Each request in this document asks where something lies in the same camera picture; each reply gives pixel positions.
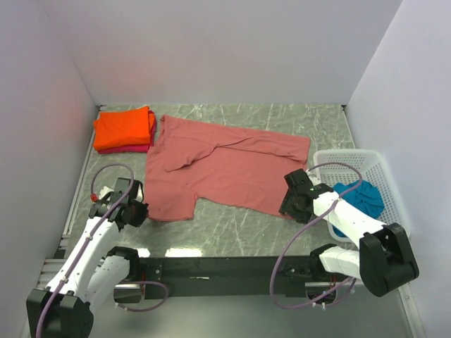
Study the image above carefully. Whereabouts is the aluminium rail frame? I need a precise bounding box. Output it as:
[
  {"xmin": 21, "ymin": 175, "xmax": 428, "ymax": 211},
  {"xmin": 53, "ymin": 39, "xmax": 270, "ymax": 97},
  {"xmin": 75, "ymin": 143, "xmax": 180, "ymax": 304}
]
[{"xmin": 20, "ymin": 151, "xmax": 427, "ymax": 338}]

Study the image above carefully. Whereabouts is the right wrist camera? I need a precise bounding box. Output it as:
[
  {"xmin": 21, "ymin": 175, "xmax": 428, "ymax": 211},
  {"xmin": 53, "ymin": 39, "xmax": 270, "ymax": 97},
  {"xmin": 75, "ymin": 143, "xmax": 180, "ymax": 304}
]
[{"xmin": 306, "ymin": 169, "xmax": 320, "ymax": 183}]

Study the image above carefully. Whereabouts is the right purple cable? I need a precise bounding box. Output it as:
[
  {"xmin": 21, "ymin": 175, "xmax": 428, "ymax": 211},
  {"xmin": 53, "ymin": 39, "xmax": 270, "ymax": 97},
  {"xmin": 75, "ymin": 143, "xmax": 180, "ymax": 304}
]
[{"xmin": 270, "ymin": 161, "xmax": 364, "ymax": 311}]

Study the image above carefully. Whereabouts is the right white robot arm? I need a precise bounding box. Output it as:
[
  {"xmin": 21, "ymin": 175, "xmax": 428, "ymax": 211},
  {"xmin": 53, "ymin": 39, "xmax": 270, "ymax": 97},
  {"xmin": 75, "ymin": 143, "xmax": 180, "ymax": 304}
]
[{"xmin": 279, "ymin": 169, "xmax": 420, "ymax": 297}]

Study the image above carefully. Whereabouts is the black base beam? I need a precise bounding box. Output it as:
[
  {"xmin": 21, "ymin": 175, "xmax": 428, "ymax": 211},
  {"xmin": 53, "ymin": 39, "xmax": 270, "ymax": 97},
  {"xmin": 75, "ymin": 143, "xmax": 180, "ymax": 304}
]
[{"xmin": 105, "ymin": 255, "xmax": 353, "ymax": 301}]

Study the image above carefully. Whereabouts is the white plastic basket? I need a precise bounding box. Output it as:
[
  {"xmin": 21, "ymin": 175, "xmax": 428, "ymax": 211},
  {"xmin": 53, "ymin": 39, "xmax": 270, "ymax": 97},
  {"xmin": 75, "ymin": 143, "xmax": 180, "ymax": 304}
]
[{"xmin": 314, "ymin": 149, "xmax": 412, "ymax": 236}]

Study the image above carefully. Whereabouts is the folded magenta t shirt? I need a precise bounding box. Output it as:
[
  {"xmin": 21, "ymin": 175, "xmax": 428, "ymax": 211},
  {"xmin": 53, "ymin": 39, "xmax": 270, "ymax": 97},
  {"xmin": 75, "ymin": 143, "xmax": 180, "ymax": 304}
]
[{"xmin": 97, "ymin": 109, "xmax": 158, "ymax": 156}]

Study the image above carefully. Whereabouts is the salmon pink t shirt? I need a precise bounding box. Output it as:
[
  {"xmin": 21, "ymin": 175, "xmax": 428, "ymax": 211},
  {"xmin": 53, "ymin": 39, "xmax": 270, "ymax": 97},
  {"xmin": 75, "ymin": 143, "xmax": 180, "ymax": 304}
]
[{"xmin": 144, "ymin": 115, "xmax": 310, "ymax": 222}]

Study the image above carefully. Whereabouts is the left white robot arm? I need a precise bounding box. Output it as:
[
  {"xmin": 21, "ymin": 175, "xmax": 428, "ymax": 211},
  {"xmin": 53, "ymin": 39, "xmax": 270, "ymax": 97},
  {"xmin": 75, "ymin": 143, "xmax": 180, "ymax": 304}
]
[{"xmin": 26, "ymin": 177, "xmax": 148, "ymax": 337}]

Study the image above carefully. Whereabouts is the folded orange t shirt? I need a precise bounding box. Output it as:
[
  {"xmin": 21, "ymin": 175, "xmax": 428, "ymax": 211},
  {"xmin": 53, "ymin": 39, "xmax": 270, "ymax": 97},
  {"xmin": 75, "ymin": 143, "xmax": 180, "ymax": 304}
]
[{"xmin": 92, "ymin": 106, "xmax": 154, "ymax": 150}]

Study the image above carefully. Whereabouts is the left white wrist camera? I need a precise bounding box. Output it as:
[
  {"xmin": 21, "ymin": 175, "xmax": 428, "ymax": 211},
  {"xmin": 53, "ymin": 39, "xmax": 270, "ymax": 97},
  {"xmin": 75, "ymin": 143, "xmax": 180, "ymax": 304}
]
[{"xmin": 90, "ymin": 186, "xmax": 113, "ymax": 202}]

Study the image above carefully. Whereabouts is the blue t shirt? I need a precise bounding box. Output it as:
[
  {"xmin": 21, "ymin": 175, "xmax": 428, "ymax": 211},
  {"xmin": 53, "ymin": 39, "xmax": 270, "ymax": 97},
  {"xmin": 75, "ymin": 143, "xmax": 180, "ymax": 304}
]
[{"xmin": 332, "ymin": 180, "xmax": 385, "ymax": 238}]

